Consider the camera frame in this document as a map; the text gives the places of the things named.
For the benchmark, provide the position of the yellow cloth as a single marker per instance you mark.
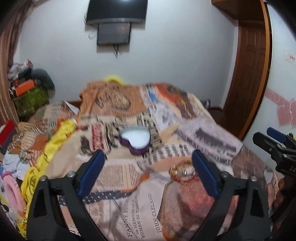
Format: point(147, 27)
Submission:
point(33, 174)

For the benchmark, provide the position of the yellow pillow behind bed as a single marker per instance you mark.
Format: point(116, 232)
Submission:
point(114, 79)

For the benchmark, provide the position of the printed newspaper-pattern bedspread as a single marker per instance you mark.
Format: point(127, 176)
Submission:
point(135, 197)

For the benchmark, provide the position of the orange box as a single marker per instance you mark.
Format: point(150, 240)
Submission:
point(24, 87)

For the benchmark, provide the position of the brown wooden door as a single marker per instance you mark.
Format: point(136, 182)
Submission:
point(252, 63)

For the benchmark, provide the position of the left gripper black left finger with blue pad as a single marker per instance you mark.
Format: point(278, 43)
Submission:
point(45, 218)

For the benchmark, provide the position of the dark grey bag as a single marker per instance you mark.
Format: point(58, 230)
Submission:
point(45, 80)

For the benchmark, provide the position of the brown striped curtain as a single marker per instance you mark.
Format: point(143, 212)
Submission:
point(11, 26)

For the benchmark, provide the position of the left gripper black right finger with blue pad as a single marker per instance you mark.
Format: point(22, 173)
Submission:
point(240, 210)

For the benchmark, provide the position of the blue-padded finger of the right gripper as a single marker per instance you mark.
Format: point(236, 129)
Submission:
point(274, 140)

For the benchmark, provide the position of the grey box under television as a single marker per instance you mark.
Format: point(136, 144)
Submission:
point(113, 34)

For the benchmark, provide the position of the pink heart wall stickers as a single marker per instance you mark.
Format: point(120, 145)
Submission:
point(285, 108)

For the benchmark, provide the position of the wall-mounted black television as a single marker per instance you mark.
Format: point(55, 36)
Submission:
point(116, 11)

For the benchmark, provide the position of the pink fluffy item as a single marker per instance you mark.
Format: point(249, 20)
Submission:
point(13, 192)

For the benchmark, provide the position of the green patterned box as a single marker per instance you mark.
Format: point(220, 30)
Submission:
point(29, 102)

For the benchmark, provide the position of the red box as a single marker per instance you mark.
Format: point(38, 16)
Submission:
point(7, 132)

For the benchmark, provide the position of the purple heart-shaped jewelry box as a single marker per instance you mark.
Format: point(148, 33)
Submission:
point(136, 138)

